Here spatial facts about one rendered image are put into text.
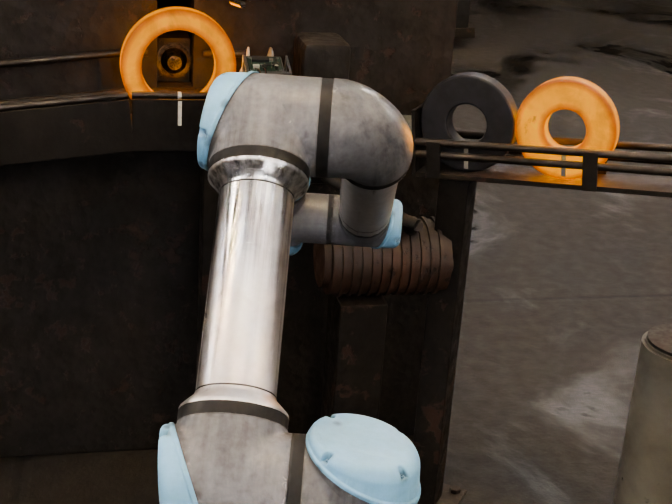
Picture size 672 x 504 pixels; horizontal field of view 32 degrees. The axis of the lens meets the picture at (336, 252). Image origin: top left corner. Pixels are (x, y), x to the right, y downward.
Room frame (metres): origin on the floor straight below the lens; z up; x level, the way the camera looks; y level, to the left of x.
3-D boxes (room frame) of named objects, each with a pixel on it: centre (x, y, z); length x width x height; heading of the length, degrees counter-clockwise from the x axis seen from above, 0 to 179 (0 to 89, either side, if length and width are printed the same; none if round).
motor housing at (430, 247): (1.79, -0.08, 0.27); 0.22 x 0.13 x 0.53; 103
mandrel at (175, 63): (2.00, 0.31, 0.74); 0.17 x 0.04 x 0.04; 13
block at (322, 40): (1.91, 0.05, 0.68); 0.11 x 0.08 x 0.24; 13
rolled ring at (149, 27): (1.85, 0.27, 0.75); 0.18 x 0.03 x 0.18; 104
